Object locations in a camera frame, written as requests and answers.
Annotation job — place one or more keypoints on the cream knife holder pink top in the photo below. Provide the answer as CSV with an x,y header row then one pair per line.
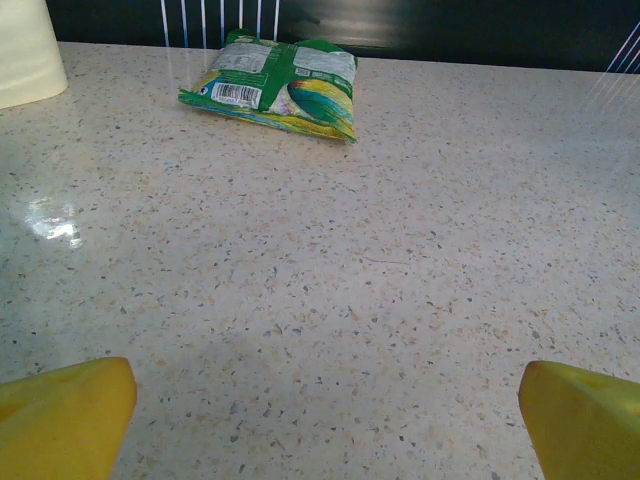
x,y
25,50

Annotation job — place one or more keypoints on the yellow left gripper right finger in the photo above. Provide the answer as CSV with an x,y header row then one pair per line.
x,y
585,430

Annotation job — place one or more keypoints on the green snack packet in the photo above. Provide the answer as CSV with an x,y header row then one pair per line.
x,y
280,85

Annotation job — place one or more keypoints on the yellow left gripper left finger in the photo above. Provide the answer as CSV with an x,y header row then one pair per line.
x,y
60,425

